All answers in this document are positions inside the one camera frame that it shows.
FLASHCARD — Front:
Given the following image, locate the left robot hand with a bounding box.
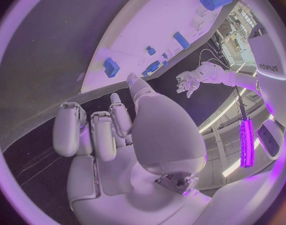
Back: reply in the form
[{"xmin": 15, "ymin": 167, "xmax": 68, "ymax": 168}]
[{"xmin": 175, "ymin": 70, "xmax": 201, "ymax": 99}]

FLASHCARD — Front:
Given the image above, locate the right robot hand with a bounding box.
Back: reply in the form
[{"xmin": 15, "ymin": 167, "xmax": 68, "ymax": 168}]
[{"xmin": 53, "ymin": 72, "xmax": 214, "ymax": 225}]

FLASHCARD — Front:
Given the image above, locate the white task board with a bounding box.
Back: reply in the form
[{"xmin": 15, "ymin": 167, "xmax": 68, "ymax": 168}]
[{"xmin": 81, "ymin": 0, "xmax": 239, "ymax": 98}]

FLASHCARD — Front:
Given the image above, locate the blue gear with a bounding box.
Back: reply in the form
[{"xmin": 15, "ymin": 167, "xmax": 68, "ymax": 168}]
[{"xmin": 141, "ymin": 60, "xmax": 161, "ymax": 78}]

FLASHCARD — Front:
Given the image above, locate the blue long cylinder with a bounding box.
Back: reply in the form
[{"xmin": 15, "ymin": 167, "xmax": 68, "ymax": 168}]
[{"xmin": 172, "ymin": 31, "xmax": 190, "ymax": 50}]

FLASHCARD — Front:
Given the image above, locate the blue plug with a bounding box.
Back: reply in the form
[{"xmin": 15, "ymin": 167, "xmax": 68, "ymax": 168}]
[{"xmin": 145, "ymin": 45, "xmax": 157, "ymax": 56}]

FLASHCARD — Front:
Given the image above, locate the blue stepped block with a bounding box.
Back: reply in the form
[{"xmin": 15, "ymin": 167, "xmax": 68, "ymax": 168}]
[{"xmin": 103, "ymin": 57, "xmax": 121, "ymax": 79}]

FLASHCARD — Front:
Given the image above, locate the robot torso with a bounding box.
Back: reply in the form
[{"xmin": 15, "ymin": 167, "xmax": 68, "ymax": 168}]
[{"xmin": 246, "ymin": 25, "xmax": 286, "ymax": 128}]

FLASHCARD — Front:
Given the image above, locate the glowing light bar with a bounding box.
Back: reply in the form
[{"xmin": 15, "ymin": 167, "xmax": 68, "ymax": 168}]
[{"xmin": 238, "ymin": 117, "xmax": 255, "ymax": 169}]

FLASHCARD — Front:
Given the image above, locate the white cable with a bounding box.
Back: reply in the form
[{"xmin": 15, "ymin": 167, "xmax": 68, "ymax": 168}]
[{"xmin": 198, "ymin": 48, "xmax": 230, "ymax": 70}]

